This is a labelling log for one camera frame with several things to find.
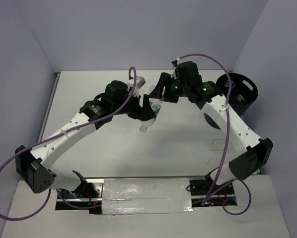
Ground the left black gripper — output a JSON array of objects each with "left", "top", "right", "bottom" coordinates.
[{"left": 112, "top": 91, "right": 157, "bottom": 122}]

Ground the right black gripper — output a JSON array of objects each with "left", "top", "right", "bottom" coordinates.
[{"left": 149, "top": 72, "right": 189, "bottom": 104}]

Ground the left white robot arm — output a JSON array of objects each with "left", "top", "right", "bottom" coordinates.
[{"left": 15, "top": 77, "right": 155, "bottom": 198}]

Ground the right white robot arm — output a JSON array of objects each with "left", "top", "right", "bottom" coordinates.
[{"left": 149, "top": 61, "right": 273, "bottom": 194}]

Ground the black cylindrical bin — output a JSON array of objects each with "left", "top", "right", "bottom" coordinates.
[{"left": 204, "top": 73, "right": 258, "bottom": 129}]

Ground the silver foil covered block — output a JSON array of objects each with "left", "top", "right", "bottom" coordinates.
[{"left": 101, "top": 178, "right": 193, "bottom": 215}]

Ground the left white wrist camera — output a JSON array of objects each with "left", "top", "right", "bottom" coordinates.
[{"left": 127, "top": 76, "right": 146, "bottom": 97}]

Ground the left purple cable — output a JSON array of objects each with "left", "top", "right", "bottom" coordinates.
[{"left": 0, "top": 66, "right": 137, "bottom": 221}]

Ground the purple cable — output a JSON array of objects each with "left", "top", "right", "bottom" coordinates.
[
  {"left": 0, "top": 66, "right": 137, "bottom": 221},
  {"left": 177, "top": 53, "right": 251, "bottom": 216}
]

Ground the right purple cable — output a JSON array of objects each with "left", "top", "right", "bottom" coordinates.
[{"left": 177, "top": 53, "right": 251, "bottom": 216}]

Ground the metal base rail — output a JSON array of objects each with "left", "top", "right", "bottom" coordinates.
[{"left": 55, "top": 177, "right": 237, "bottom": 215}]

